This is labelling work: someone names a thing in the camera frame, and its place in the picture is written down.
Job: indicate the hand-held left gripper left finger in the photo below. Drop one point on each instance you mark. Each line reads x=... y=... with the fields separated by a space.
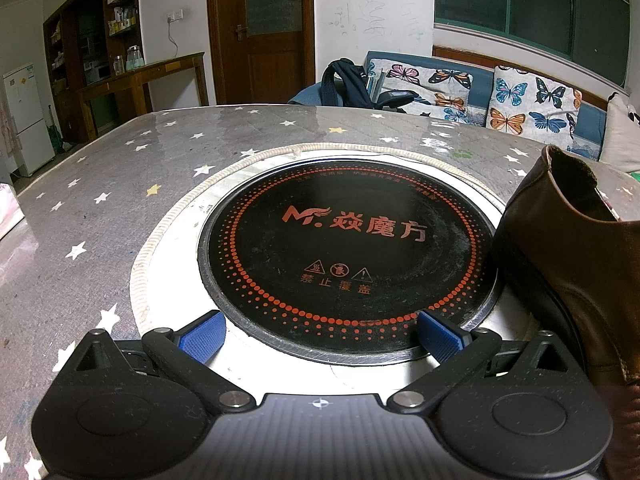
x=201 y=334

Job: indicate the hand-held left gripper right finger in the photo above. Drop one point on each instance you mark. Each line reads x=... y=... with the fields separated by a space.
x=440 y=332

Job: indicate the glass jar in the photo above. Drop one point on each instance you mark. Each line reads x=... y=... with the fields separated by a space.
x=134 y=56
x=117 y=64

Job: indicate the beige pillow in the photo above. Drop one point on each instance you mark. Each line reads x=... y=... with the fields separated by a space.
x=617 y=135

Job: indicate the mop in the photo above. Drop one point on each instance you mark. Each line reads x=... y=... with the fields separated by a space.
x=54 y=130

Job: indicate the wooden door with glass pane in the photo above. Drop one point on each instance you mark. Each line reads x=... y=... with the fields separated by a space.
x=270 y=60

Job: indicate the dark blue backpack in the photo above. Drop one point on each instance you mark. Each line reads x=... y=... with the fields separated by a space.
x=345 y=85

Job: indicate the round black induction cooktop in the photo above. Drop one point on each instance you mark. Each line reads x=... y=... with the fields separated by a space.
x=350 y=260

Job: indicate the large butterfly print cushion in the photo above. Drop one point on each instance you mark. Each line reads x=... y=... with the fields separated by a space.
x=535 y=105

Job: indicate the green folders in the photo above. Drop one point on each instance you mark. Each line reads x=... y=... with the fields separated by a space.
x=377 y=82

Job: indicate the panda plush toy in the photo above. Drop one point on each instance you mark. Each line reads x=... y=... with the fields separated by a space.
x=634 y=115

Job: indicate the blue sofa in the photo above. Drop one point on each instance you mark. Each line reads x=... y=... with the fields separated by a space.
x=482 y=80

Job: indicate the pale storage box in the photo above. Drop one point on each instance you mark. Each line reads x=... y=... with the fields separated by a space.
x=10 y=210

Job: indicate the green-framed window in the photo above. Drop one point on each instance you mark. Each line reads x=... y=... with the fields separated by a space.
x=500 y=0

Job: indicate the pink hanging cloth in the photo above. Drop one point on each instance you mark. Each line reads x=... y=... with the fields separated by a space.
x=7 y=130

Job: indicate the dark bag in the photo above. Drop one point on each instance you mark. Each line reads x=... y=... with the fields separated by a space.
x=395 y=97

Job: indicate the wooden side table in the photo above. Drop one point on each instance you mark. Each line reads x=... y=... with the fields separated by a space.
x=165 y=65

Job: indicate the grey star-printed tablecloth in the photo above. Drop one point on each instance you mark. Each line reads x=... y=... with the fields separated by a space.
x=100 y=185

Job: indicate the brown leather shoe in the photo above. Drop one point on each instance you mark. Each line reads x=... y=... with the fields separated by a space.
x=575 y=260

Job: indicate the white wall socket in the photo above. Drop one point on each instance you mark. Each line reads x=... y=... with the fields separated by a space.
x=175 y=15

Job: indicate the white refrigerator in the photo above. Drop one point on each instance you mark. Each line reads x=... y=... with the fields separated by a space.
x=25 y=120

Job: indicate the wooden shelf cabinet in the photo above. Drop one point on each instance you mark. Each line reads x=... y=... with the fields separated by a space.
x=70 y=60

